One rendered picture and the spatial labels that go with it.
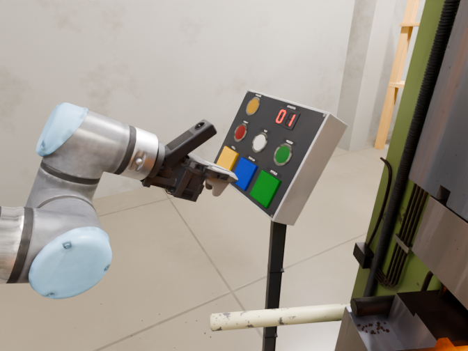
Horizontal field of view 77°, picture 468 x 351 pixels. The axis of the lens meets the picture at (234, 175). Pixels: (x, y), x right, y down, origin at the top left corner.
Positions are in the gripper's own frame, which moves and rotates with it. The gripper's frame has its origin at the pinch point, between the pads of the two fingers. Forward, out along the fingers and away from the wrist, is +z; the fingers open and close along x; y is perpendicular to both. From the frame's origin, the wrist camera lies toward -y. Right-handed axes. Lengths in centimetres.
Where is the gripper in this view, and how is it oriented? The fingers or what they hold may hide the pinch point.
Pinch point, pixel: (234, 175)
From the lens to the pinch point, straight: 66.6
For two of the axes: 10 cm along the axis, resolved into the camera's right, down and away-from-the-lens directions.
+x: 5.0, 3.8, -7.7
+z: 7.5, 2.6, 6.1
